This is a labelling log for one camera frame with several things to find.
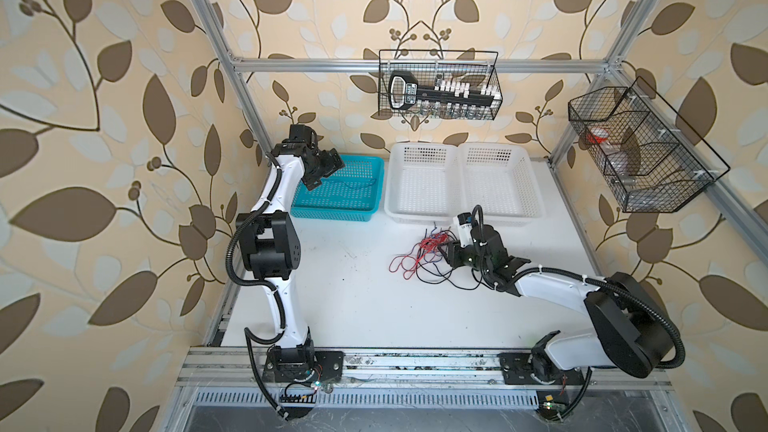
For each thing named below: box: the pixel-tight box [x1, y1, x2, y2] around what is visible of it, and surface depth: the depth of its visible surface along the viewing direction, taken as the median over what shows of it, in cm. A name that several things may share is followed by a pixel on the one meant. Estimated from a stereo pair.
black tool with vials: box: [389, 70, 502, 117], surface depth 86 cm
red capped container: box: [586, 127, 609, 144], surface depth 84 cm
